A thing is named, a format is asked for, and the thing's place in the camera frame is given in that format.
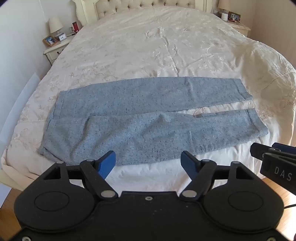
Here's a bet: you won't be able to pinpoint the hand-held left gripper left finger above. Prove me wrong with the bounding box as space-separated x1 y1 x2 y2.
43 151 117 200

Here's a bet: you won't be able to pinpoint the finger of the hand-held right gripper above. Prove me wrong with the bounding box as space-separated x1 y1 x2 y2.
250 142 296 161
272 142 296 154

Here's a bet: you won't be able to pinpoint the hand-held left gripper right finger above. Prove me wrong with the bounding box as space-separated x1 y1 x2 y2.
179 151 255 201

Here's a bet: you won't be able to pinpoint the grey speckled pants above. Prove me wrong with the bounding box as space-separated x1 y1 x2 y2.
38 77 269 166

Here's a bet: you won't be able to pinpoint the cream embroidered bed cover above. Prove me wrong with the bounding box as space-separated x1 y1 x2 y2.
0 6 296 193

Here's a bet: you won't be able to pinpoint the cream nightstand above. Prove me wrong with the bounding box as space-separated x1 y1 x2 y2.
43 35 77 65
228 21 251 37

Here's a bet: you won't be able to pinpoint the cream shade table lamp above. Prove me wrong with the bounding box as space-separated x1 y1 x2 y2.
48 17 64 39
218 0 236 12

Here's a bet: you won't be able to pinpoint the cream tufted headboard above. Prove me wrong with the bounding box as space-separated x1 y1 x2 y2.
73 0 206 25

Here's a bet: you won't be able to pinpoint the wooden photo frame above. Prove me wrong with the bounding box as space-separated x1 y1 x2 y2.
228 11 241 22
43 35 58 47

